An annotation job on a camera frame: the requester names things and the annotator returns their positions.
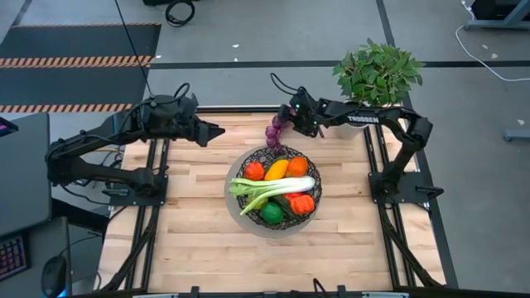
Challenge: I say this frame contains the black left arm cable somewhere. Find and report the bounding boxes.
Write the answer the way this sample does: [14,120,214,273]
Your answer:
[148,81,192,104]

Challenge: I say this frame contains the grey desk foot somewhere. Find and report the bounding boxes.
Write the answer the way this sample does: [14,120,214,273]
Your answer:
[503,127,530,142]

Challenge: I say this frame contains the grey desk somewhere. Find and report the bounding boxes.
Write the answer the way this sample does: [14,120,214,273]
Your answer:
[0,111,74,298]

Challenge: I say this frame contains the pink screen device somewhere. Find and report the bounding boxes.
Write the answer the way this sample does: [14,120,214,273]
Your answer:
[0,116,20,137]

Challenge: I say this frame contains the black woven wire basket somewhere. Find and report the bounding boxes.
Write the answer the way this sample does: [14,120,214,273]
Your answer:
[235,144,323,232]

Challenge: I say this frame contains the black hanging cable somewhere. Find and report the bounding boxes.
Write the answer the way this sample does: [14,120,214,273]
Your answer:
[113,0,157,100]

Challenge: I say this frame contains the coiled black cable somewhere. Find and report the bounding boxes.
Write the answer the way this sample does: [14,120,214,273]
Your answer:
[164,0,196,28]

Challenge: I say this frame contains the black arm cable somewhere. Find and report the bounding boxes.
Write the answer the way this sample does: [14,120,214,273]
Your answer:
[269,72,307,97]
[148,81,192,104]

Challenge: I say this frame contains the round green fruit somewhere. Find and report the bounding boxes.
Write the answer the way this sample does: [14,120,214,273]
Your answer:
[259,201,285,226]

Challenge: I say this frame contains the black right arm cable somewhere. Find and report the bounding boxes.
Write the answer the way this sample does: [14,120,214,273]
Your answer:
[269,72,307,97]

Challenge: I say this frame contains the grey round placemat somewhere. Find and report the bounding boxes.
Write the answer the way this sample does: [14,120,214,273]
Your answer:
[224,155,328,240]

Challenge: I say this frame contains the backlit keyboard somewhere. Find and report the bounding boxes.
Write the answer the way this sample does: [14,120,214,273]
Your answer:
[0,234,29,282]

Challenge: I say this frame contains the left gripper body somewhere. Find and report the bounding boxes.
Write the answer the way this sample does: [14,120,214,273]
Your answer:
[181,96,211,148]

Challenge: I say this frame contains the white floor cable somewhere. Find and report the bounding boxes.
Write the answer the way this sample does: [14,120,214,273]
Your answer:
[454,0,530,83]

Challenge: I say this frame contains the purple grape bunch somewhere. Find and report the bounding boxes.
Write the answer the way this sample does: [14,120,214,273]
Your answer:
[264,103,327,156]

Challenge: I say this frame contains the grey desk frame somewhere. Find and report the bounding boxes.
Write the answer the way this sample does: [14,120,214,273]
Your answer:
[463,0,530,31]

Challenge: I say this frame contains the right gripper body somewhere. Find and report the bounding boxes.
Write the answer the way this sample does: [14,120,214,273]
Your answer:
[288,87,332,125]

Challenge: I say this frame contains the round orange fruit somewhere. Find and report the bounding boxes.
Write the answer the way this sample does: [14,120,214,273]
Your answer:
[287,156,310,178]

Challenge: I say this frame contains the yellow mango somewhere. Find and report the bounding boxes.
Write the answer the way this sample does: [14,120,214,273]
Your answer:
[263,159,291,182]

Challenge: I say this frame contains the white plant pot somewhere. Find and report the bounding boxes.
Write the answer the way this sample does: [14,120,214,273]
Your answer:
[335,101,368,141]

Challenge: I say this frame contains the black hazard striped floor mat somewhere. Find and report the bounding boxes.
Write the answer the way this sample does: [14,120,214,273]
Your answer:
[0,22,162,115]

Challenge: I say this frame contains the black aluminium table frame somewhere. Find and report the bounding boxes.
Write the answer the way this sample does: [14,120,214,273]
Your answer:
[97,97,446,298]

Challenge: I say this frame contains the orange mini pumpkin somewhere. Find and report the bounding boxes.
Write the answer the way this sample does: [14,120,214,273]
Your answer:
[289,194,316,216]

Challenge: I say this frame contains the green leafy plant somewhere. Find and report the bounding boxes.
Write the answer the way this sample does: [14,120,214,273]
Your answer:
[332,37,426,108]

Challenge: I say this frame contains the black computer mouse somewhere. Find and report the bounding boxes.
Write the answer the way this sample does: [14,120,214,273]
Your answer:
[40,255,69,298]

